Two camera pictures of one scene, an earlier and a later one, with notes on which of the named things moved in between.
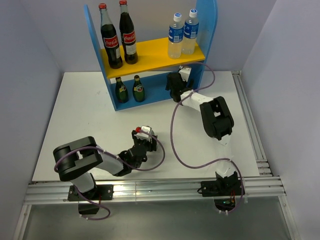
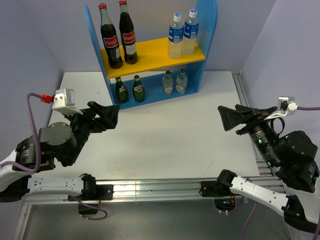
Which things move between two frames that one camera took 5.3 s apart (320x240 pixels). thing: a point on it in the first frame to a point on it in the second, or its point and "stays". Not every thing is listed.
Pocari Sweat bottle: (191, 28) stays
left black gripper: (152, 146) to (108, 116)
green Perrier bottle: (121, 91) stays
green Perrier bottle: (138, 90) stays
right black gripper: (191, 84) to (230, 116)
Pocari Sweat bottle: (176, 37) stays
